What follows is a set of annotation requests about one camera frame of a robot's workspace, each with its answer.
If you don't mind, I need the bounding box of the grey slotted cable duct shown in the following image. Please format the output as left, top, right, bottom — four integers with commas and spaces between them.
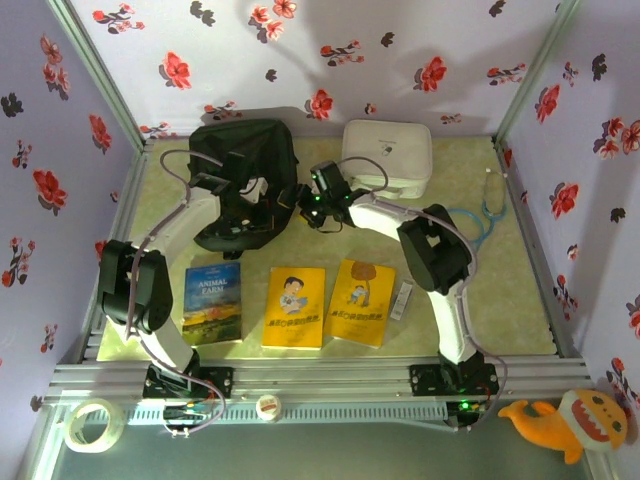
119, 402, 449, 427

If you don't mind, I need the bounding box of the Animal Farm book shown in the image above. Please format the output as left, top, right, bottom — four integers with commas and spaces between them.
181, 261, 245, 347

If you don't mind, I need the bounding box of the aluminium frame post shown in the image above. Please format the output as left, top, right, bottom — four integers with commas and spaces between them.
45, 0, 154, 149
493, 0, 585, 144

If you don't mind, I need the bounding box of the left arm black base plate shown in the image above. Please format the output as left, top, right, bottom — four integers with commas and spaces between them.
143, 364, 235, 400

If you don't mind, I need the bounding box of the orange plush monster toy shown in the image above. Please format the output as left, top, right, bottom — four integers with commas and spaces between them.
497, 388, 630, 466

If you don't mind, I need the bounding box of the blue stethoscope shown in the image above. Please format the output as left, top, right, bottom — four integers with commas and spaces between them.
447, 169, 509, 251

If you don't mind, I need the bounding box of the green marbled table mat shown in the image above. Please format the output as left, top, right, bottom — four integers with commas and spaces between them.
97, 135, 559, 361

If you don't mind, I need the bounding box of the black backpack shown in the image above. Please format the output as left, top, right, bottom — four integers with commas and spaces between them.
187, 118, 301, 254

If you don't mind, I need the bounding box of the small white tape roll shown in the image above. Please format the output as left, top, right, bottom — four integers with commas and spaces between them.
254, 393, 283, 424

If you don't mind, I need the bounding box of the clear adhesive tape roll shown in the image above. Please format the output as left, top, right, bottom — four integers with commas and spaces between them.
63, 398, 126, 455

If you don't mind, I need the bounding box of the white medical case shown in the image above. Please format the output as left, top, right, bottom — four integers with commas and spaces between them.
341, 118, 434, 200

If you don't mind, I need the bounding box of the small white packet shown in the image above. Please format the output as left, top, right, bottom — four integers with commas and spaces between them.
389, 279, 415, 322

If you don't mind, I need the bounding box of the yellow book with reading boy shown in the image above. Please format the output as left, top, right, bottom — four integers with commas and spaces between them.
261, 266, 327, 351

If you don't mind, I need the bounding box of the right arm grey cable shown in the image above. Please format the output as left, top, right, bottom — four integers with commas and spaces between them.
332, 156, 510, 434

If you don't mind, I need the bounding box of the yellow book with tree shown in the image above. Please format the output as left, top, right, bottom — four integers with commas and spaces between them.
322, 258, 398, 350

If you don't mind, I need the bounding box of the aluminium frame rail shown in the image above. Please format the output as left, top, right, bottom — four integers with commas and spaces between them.
42, 357, 599, 407

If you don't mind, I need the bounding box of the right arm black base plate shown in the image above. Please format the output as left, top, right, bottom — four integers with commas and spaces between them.
408, 363, 500, 399

